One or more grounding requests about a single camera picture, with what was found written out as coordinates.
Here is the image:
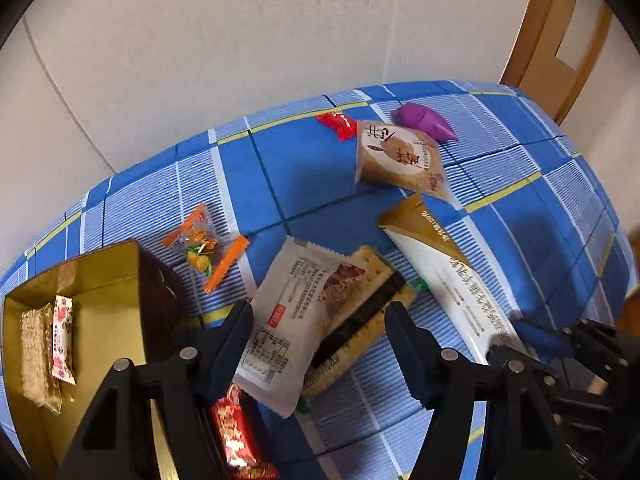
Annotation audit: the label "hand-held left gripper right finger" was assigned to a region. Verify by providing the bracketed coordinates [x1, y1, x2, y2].
[384, 302, 578, 480]

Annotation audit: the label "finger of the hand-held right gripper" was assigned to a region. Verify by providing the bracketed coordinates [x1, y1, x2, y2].
[487, 344, 561, 387]
[517, 317, 632, 367]

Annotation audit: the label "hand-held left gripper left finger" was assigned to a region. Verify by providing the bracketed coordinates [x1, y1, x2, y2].
[55, 300, 255, 480]

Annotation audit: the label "cracker packet black band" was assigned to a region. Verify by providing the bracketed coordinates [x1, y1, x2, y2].
[295, 246, 431, 414]

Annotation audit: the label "white snack packet red label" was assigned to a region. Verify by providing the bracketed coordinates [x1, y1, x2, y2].
[234, 236, 358, 419]

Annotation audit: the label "red candy packet gold print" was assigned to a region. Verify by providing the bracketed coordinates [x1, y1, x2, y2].
[209, 385, 279, 480]

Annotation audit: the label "long white and gold packet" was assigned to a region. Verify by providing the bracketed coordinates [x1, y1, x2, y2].
[377, 193, 524, 366]

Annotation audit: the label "gold rectangular box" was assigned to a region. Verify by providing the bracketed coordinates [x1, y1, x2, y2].
[2, 240, 187, 480]

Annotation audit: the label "beige round pastry packet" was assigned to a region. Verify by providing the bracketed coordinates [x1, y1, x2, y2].
[354, 120, 449, 201]

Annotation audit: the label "clear candy packet orange ends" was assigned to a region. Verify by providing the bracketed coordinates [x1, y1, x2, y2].
[162, 203, 250, 294]

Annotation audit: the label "blue plaid cloth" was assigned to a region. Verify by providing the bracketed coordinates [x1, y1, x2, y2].
[0, 79, 634, 480]

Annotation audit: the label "pink and white snack packet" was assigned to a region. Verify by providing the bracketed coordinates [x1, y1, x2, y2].
[51, 295, 77, 386]

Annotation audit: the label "clear-wrapped cracker packet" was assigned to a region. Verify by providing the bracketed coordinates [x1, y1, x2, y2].
[20, 302, 64, 414]

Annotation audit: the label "purple wrapped candy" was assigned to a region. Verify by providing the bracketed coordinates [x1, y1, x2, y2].
[391, 102, 459, 142]

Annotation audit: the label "small red candy wrapper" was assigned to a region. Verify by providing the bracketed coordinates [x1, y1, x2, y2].
[315, 110, 359, 142]

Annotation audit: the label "wooden chair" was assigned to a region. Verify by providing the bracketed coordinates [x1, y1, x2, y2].
[500, 0, 614, 126]

